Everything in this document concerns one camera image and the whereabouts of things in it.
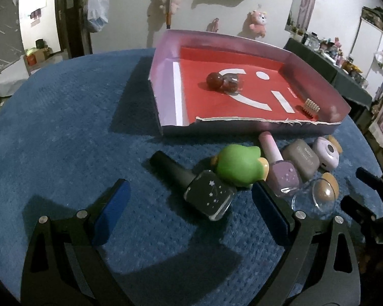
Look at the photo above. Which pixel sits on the pink curtain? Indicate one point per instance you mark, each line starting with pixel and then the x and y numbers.
pixel 308 6

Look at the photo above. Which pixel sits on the clear plastic dome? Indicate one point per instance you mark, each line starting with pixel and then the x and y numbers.
pixel 319 207
pixel 301 202

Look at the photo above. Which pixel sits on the lilac round device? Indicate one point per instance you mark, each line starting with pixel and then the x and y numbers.
pixel 326 154

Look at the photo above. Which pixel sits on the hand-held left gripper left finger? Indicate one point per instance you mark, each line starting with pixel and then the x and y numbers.
pixel 113 210

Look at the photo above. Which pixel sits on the star-patterned grey sheet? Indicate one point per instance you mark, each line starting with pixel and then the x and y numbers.
pixel 1 28

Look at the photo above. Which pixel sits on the pink nail polish bottle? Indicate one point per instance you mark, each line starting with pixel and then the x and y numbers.
pixel 285 173

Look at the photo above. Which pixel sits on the brown glitter round jar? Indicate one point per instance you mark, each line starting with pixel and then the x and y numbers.
pixel 232 83

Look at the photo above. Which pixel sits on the dark cluttered cabinet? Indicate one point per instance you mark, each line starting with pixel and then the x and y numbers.
pixel 319 67

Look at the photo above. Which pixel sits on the dark red ball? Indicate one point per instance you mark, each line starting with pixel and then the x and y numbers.
pixel 214 80

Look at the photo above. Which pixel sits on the taupe rounded case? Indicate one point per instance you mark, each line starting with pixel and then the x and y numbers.
pixel 301 159

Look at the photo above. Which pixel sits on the pink pig plush toy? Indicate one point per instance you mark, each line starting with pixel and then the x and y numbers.
pixel 258 22

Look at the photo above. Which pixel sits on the blue textured blanket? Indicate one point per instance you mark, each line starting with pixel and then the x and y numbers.
pixel 67 134

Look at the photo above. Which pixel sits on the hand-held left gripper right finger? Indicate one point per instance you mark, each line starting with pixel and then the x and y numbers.
pixel 271 213

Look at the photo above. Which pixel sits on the green round toy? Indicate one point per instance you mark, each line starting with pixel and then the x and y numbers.
pixel 239 165

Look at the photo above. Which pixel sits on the hanging plastic bag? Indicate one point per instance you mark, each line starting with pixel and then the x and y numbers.
pixel 98 12

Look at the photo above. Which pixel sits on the black nail polish bottle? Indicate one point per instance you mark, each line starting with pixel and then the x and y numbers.
pixel 207 194

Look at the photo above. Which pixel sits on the small pink hanging toy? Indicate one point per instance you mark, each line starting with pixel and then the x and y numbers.
pixel 214 25

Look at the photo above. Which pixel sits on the orange cup-shaped cake toy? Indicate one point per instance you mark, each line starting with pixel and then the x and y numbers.
pixel 338 146
pixel 327 191

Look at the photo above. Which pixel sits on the gold studded cylinder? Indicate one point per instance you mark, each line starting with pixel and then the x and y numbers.
pixel 311 106

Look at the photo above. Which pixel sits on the cardboard box tray red bottom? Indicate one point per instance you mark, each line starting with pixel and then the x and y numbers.
pixel 229 102

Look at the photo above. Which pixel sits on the dark door frame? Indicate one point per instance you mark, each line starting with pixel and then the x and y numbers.
pixel 75 16

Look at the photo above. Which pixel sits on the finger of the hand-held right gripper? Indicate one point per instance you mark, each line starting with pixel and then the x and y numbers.
pixel 354 208
pixel 375 180

